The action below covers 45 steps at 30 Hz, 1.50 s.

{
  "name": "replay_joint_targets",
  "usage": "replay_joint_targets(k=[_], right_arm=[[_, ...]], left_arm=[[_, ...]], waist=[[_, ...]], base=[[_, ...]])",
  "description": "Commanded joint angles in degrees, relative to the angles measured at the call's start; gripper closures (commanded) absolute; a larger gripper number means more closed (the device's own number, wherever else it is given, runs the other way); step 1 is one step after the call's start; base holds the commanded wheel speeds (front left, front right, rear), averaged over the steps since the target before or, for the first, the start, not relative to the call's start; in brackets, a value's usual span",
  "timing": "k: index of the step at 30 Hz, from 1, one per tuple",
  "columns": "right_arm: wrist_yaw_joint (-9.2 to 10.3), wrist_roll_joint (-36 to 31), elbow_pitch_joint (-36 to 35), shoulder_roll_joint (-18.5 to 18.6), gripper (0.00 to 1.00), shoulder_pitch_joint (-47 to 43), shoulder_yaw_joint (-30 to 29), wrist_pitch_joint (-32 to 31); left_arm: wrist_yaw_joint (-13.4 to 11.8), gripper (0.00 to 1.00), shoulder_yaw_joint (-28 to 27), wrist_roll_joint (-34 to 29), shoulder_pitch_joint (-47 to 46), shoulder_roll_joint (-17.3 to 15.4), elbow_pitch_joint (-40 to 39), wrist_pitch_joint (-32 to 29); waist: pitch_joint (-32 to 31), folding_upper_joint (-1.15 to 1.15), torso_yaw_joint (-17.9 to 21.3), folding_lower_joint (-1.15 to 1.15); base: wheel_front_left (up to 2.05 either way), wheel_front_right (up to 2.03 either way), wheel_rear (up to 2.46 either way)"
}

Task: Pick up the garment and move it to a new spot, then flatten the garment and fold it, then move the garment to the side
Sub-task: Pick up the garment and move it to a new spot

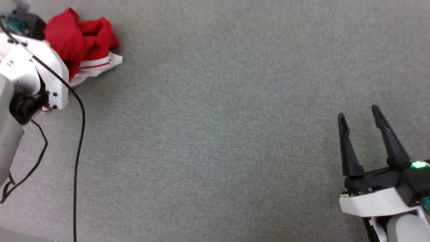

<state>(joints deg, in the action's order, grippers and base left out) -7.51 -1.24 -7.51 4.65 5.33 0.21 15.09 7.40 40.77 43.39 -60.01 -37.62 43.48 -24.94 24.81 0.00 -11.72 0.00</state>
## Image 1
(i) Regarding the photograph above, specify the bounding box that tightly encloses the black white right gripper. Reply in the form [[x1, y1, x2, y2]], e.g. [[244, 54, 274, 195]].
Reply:
[[338, 105, 430, 217]]

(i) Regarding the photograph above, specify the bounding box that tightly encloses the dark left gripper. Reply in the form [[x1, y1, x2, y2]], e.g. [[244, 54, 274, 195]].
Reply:
[[0, 8, 47, 41]]

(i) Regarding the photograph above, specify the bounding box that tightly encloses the red and white garment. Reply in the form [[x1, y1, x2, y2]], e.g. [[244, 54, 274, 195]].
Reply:
[[43, 7, 123, 112]]

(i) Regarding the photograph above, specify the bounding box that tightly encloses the thick black cable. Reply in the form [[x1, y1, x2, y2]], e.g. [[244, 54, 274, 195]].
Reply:
[[0, 20, 86, 242]]

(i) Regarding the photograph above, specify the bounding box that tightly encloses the thin black cable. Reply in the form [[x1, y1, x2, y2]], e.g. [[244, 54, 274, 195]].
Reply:
[[0, 119, 48, 204]]

